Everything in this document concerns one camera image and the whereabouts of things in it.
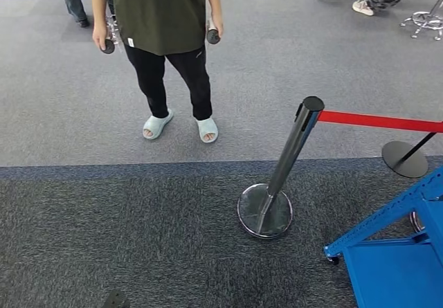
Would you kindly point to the blue metal shelf rack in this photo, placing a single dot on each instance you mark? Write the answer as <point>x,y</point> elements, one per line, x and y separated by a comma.
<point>391,274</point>

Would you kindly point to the black handheld controller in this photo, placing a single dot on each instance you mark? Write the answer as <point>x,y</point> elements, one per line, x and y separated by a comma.
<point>213,36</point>
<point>109,47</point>

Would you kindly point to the red barrier belt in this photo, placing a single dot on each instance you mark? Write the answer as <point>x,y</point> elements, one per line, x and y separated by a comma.
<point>380,122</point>

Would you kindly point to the stool with chrome base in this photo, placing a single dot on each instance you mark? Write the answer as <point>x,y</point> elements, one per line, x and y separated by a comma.
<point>424,19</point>

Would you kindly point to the grey metal bracket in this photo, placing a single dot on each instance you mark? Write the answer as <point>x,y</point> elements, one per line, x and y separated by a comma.
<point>115,300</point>

